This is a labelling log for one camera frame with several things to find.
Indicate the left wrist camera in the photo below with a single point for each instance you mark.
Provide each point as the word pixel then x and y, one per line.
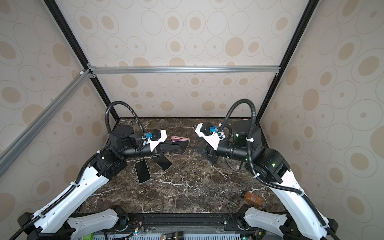
pixel 154 138

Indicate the phone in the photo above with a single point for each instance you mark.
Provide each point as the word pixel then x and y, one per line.
pixel 162 162
pixel 142 171

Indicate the silver aluminium left rail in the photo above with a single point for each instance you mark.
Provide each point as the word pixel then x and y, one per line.
pixel 27 136

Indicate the pink phone case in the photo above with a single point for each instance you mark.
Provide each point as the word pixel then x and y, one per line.
pixel 175 139

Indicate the green packet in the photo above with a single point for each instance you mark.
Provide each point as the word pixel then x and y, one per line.
pixel 88 237

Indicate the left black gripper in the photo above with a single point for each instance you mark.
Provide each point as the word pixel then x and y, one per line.
pixel 159 150

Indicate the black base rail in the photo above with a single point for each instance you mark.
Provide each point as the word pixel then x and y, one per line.
pixel 183 223

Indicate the purple smartphone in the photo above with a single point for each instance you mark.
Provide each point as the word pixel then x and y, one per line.
pixel 180 147

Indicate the amber bottle black cap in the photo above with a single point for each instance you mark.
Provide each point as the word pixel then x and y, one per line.
pixel 253 200

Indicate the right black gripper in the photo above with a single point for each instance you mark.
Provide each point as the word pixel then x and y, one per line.
pixel 209 155

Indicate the silver aluminium back rail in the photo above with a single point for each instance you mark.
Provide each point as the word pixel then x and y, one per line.
pixel 185 70

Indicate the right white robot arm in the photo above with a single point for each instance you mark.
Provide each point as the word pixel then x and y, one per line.
pixel 303 220

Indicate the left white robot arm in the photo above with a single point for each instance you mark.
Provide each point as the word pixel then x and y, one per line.
pixel 54 220

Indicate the dark bottle at front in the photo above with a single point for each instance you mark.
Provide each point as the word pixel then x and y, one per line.
pixel 173 236

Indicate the silver aluminium rail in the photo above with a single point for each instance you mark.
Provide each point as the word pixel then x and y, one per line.
pixel 27 136
pixel 185 70

